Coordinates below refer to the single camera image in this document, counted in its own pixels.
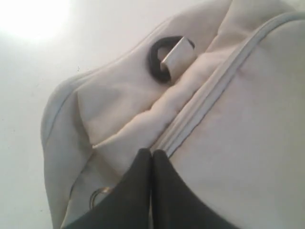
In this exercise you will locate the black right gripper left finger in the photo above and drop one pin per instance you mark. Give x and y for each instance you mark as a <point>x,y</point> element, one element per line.
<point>127,206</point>

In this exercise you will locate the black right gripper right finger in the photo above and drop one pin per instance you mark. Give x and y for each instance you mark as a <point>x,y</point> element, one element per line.
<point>174,205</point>

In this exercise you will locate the cream duffel bag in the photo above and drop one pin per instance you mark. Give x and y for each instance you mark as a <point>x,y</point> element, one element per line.
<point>220,88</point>

